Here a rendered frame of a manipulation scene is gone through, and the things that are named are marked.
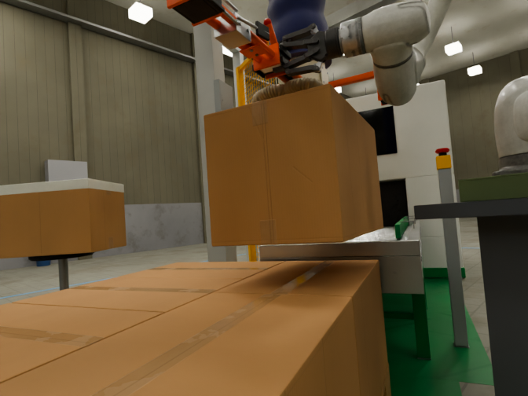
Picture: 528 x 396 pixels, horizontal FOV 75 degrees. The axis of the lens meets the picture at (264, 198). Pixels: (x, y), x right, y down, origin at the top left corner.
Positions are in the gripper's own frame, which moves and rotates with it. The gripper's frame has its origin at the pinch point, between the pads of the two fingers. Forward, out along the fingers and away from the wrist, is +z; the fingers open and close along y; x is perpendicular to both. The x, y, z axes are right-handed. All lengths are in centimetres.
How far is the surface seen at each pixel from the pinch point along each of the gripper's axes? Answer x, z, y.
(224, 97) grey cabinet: 130, 90, -45
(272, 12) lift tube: 17.7, 5.2, -25.0
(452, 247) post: 114, -49, 68
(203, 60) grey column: 126, 103, -75
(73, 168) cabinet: 469, 700, -99
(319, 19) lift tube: 21.0, -10.2, -19.7
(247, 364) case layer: -48, -11, 65
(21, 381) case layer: -61, 18, 65
